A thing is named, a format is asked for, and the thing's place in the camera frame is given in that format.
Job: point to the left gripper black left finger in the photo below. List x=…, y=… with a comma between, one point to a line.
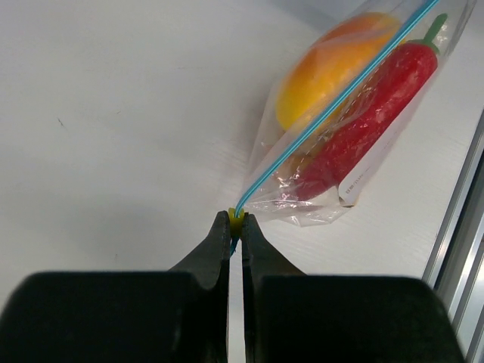
x=177, y=315

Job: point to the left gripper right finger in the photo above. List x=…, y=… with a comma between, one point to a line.
x=290, y=316

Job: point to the clear zip top bag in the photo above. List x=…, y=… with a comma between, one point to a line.
x=332, y=118

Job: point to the yellow mango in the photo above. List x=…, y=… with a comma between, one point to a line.
x=330, y=64

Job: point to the red chili pepper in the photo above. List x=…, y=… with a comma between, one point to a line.
x=382, y=98

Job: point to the aluminium mounting rail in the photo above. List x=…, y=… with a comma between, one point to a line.
x=455, y=266

